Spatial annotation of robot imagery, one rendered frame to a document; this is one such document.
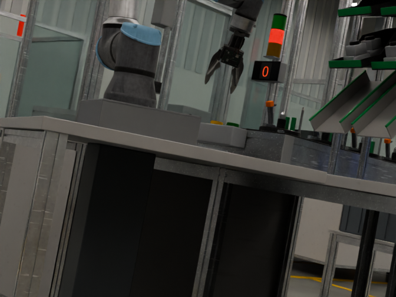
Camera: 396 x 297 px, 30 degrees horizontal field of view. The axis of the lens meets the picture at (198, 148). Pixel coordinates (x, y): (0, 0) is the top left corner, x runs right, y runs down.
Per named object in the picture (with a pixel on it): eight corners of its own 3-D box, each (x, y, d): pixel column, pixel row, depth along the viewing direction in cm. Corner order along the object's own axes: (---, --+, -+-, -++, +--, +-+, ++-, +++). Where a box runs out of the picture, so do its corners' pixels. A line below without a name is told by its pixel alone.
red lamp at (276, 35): (276, 42, 263) (279, 28, 264) (265, 42, 267) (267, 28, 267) (284, 45, 267) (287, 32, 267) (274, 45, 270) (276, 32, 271)
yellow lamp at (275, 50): (273, 55, 263) (276, 42, 263) (263, 55, 267) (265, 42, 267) (282, 59, 267) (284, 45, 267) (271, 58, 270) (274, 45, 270)
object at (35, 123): (40, 129, 155) (43, 115, 155) (-4, 126, 239) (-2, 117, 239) (325, 184, 180) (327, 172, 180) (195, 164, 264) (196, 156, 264)
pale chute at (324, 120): (346, 134, 213) (340, 121, 211) (314, 131, 224) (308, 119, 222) (402, 82, 225) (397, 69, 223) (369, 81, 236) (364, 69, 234)
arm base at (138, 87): (108, 99, 199) (114, 63, 199) (98, 101, 213) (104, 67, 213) (161, 109, 204) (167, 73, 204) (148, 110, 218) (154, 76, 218)
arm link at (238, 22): (234, 13, 246) (257, 22, 246) (229, 26, 247) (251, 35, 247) (234, 14, 238) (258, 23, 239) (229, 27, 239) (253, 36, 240)
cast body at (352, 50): (354, 66, 218) (351, 43, 216) (344, 66, 221) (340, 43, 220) (375, 60, 222) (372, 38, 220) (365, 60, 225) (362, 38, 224)
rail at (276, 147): (279, 167, 219) (286, 131, 219) (98, 138, 282) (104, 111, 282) (290, 170, 223) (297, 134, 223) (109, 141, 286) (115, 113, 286)
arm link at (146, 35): (124, 65, 200) (132, 16, 201) (105, 67, 212) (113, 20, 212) (163, 74, 206) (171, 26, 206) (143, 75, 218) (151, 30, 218)
